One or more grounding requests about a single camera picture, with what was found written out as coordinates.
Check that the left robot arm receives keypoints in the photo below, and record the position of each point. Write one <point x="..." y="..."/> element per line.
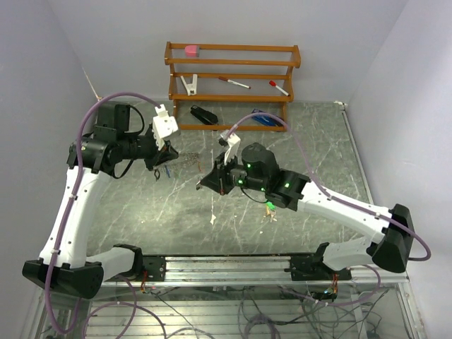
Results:
<point x="110" y="143"/>

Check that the grey keyring disc with rings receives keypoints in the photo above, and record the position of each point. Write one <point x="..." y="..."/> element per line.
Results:
<point x="185" y="160"/>

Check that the red white marker right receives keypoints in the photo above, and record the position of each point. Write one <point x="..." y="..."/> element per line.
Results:
<point x="275" y="85"/>

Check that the green tag key bunch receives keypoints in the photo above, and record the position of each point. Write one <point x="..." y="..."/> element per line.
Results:
<point x="270" y="212"/>

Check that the aluminium rail frame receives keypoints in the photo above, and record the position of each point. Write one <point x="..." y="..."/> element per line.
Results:
<point x="226" y="270"/>

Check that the black stapler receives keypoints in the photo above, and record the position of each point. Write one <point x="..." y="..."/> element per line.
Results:
<point x="204" y="116"/>

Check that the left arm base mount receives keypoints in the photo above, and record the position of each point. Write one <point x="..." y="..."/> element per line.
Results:
<point x="153" y="269"/>

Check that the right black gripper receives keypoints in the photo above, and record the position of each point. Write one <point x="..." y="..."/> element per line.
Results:
<point x="217" y="178"/>

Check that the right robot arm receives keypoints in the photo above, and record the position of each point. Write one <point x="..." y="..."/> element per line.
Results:
<point x="387" y="234"/>

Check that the red white marker left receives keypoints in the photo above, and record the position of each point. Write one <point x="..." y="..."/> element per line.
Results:
<point x="227" y="80"/>

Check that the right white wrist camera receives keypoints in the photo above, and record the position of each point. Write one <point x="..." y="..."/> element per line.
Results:
<point x="231" y="143"/>

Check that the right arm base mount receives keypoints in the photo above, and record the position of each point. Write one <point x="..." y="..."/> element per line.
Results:
<point x="305" y="267"/>

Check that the pink eraser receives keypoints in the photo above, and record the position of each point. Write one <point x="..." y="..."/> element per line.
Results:
<point x="192" y="51"/>

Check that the white clip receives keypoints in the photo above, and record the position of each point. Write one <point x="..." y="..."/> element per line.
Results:
<point x="190" y="88"/>

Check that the wooden shelf rack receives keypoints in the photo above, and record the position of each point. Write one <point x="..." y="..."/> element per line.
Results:
<point x="253" y="65"/>

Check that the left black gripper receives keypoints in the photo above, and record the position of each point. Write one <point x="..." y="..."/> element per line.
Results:
<point x="170" y="153"/>

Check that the red white marker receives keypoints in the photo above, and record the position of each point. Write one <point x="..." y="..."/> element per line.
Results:
<point x="227" y="80"/>
<point x="275" y="85"/>

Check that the blue stapler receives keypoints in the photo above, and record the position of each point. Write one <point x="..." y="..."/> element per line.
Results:
<point x="264" y="120"/>

